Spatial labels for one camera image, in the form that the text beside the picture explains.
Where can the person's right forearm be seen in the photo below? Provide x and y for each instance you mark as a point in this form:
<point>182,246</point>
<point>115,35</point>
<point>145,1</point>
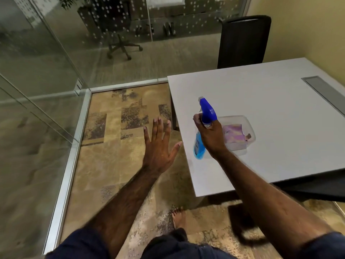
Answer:
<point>269,207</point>

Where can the dark grey armchair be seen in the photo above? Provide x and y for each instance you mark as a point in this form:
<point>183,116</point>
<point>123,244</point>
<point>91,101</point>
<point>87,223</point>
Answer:
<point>323,188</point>

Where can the person's blue shirt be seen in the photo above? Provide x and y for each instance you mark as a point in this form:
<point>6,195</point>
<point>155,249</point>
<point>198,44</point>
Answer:
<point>78,245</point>

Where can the metal glass clamp fitting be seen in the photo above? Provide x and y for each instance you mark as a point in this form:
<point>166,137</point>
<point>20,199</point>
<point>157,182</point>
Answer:
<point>78,87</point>

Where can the blue spray bottle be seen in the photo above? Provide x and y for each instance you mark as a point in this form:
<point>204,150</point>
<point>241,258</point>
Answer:
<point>209,111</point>

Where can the purple cleaning cloth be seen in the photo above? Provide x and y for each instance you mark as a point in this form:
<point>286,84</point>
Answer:
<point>234,133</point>

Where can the person's left forearm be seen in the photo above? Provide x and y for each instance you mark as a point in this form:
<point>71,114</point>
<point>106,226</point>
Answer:
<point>126,207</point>

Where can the person's left hand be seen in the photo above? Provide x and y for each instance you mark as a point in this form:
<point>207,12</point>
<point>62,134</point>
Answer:
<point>157,153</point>

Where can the clear plastic container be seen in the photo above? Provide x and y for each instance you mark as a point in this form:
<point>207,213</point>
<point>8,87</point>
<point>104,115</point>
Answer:
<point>246,122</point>

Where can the person's right hand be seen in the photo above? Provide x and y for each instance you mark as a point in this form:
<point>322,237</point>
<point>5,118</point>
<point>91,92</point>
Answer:
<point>213,140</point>

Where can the black high-back chair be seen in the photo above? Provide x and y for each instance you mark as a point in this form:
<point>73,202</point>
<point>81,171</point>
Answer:
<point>242,43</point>

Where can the person's blue shorts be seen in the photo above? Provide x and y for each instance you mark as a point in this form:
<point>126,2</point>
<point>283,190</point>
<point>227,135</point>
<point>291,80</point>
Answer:
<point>175,248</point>

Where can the black wheeled office chair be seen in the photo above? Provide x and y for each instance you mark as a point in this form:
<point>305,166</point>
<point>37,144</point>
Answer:
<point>122,45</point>

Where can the person's bare foot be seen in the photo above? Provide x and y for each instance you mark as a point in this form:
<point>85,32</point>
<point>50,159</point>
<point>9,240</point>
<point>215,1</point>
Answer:
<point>179,218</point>

